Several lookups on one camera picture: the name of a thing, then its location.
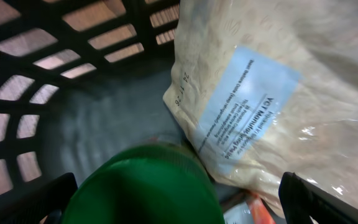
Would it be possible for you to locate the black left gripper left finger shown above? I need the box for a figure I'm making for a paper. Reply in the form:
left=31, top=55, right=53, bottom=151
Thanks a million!
left=0, top=172, right=78, bottom=223

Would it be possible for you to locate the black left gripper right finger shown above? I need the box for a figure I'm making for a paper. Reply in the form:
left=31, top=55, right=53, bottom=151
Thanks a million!
left=278, top=172, right=358, bottom=224

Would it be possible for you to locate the green lid jar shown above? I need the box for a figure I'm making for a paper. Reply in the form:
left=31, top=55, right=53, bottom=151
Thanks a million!
left=62, top=144, right=224, bottom=224

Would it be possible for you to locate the beige plastic food pouch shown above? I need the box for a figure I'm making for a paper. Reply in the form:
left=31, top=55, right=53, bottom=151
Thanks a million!
left=163, top=0, right=358, bottom=215

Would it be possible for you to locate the grey plastic shopping basket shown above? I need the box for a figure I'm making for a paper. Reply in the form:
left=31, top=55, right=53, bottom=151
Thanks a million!
left=0, top=0, right=204, bottom=224

